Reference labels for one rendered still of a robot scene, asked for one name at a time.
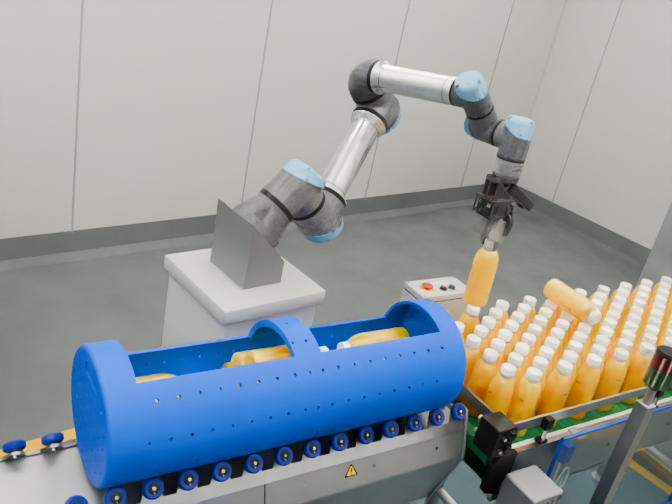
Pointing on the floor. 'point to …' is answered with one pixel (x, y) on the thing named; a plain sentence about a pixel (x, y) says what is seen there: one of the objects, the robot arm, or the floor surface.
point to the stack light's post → (623, 452)
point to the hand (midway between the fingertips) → (491, 242)
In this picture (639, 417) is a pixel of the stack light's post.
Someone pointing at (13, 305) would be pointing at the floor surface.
